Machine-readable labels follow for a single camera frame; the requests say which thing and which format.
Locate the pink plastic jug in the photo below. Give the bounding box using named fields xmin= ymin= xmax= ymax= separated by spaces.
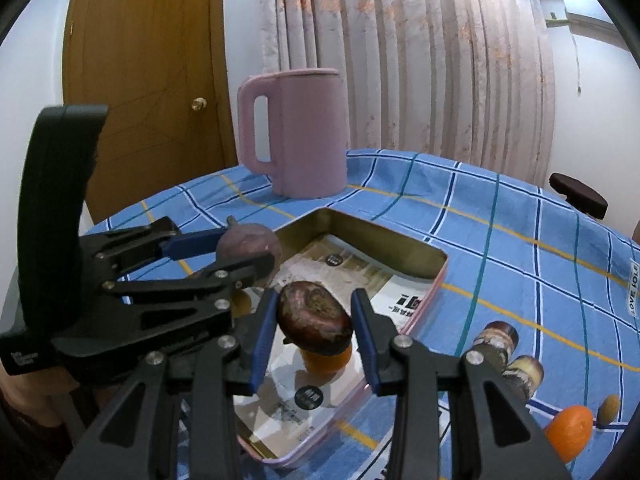
xmin=236 ymin=66 xmax=351 ymax=200

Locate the orange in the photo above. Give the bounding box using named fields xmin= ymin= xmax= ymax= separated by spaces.
xmin=300 ymin=345 xmax=353 ymax=376
xmin=544 ymin=405 xmax=595 ymax=465

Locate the white printed leaflet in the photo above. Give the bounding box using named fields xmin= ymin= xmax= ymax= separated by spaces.
xmin=370 ymin=274 xmax=435 ymax=333

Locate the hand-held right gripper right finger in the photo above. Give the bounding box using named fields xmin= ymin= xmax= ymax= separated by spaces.
xmin=350 ymin=289 xmax=573 ymax=480

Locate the pale floral curtain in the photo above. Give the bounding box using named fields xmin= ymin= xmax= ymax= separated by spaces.
xmin=257 ymin=0 xmax=558 ymax=186

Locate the small brown jar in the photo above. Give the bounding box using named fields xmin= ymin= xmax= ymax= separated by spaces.
xmin=501 ymin=355 xmax=545 ymax=403
xmin=472 ymin=321 xmax=521 ymax=373

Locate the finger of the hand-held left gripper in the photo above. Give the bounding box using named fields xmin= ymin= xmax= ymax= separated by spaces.
xmin=80 ymin=216 xmax=228 ymax=281
xmin=102 ymin=252 xmax=277 ymax=356

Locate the grey printed leaflet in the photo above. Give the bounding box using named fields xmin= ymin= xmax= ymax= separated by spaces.
xmin=234 ymin=367 xmax=373 ymax=458

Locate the beige printed leaflet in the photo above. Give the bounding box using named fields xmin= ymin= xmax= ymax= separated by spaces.
xmin=275 ymin=234 xmax=398 ymax=293

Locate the wooden door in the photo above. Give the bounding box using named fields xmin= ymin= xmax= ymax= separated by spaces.
xmin=62 ymin=0 xmax=238 ymax=226

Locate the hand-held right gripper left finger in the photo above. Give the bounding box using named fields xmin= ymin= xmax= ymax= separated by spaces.
xmin=52 ymin=289 xmax=280 ymax=480

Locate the blue plaid tablecloth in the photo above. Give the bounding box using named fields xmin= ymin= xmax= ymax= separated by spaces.
xmin=82 ymin=147 xmax=640 ymax=480

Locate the purple round fruit with stem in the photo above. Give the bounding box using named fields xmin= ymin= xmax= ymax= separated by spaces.
xmin=216 ymin=216 xmax=283 ymax=286

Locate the pink-rimmed metal tin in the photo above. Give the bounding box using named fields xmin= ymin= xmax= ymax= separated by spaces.
xmin=227 ymin=208 xmax=449 ymax=465

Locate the person's left forearm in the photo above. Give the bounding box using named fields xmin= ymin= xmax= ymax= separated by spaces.
xmin=0 ymin=360 xmax=76 ymax=441

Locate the small brown oval fruit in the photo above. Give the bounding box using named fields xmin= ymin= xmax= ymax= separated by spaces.
xmin=598 ymin=394 xmax=622 ymax=427

